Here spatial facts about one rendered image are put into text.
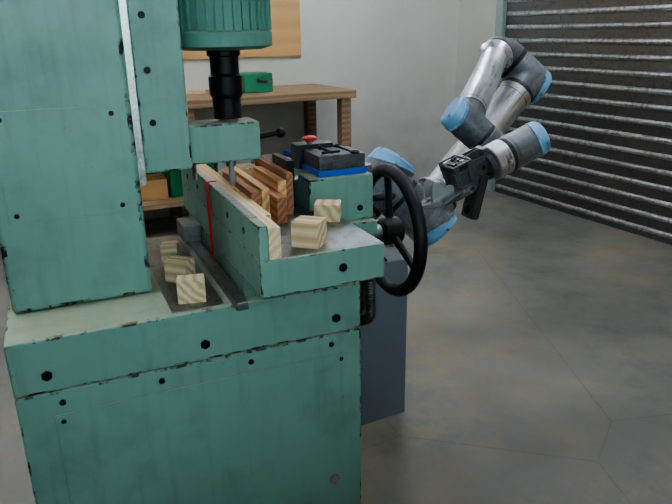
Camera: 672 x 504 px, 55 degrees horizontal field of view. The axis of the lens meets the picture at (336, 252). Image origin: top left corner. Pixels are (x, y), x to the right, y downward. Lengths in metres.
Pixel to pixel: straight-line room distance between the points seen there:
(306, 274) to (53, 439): 0.47
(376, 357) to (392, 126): 3.41
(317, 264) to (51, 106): 0.46
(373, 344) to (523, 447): 0.56
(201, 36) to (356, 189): 0.40
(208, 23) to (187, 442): 0.70
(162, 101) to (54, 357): 0.44
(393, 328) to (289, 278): 1.11
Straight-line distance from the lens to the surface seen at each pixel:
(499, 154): 1.62
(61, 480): 1.17
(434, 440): 2.13
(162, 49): 1.12
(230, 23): 1.14
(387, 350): 2.09
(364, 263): 1.03
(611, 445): 2.24
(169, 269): 1.19
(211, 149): 1.19
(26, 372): 1.07
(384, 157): 1.99
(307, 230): 1.00
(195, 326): 1.07
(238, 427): 1.18
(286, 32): 4.79
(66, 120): 1.07
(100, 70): 1.07
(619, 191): 4.40
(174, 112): 1.13
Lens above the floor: 1.23
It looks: 19 degrees down
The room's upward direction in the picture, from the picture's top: 1 degrees counter-clockwise
